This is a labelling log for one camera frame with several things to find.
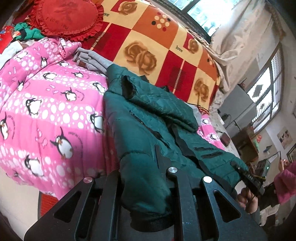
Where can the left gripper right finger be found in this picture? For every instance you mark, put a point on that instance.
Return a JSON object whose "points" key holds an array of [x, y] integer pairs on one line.
{"points": [[203, 210]]}

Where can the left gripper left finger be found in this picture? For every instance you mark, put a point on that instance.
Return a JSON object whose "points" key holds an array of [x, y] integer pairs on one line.
{"points": [[90, 211]]}

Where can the green quilted puffer jacket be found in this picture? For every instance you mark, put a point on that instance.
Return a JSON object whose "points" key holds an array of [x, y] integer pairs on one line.
{"points": [[149, 123]]}

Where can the person's right hand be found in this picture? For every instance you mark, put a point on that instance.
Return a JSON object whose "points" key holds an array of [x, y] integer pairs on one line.
{"points": [[247, 200]]}

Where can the floral white bedsheet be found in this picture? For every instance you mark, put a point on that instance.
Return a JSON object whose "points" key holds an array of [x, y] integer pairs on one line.
{"points": [[216, 122]]}

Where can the brown leather wallet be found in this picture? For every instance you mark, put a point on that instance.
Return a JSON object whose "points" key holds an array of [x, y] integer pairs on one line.
{"points": [[225, 139]]}

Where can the black power adapter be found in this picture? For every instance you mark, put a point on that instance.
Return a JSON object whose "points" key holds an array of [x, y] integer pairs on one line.
{"points": [[225, 116]]}

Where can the grey cabinet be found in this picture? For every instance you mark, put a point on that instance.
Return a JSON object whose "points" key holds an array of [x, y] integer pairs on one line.
{"points": [[240, 107]]}

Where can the pink penguin blanket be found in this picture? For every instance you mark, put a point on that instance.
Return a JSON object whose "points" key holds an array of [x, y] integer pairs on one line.
{"points": [[53, 126]]}

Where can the window with grille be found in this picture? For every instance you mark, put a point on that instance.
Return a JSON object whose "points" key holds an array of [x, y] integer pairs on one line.
{"points": [[266, 92]]}

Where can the grey folded sweater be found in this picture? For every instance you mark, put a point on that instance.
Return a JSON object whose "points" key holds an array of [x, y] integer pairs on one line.
{"points": [[91, 61]]}

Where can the beige curtain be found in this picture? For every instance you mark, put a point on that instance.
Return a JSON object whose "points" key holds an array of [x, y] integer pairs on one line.
{"points": [[236, 42]]}

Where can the red orange rose blanket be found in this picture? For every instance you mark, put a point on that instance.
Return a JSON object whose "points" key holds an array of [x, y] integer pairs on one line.
{"points": [[149, 42]]}

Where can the green cloth item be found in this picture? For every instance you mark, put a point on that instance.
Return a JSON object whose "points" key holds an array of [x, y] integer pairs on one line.
{"points": [[27, 33]]}

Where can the red heart ruffled pillow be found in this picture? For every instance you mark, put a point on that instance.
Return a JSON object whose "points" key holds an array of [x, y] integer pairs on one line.
{"points": [[74, 20]]}

